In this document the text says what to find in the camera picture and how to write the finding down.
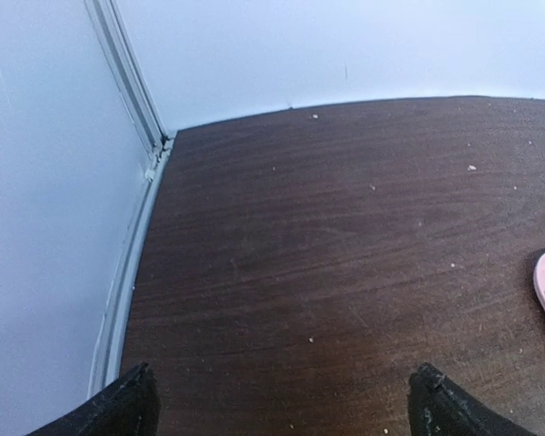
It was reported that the aluminium corner post left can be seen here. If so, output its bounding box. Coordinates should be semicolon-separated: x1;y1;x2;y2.
84;0;176;154

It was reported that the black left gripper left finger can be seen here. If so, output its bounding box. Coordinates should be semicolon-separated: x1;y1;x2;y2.
32;363;159;436

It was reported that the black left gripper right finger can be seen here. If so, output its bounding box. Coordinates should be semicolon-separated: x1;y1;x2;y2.
408;362;533;436

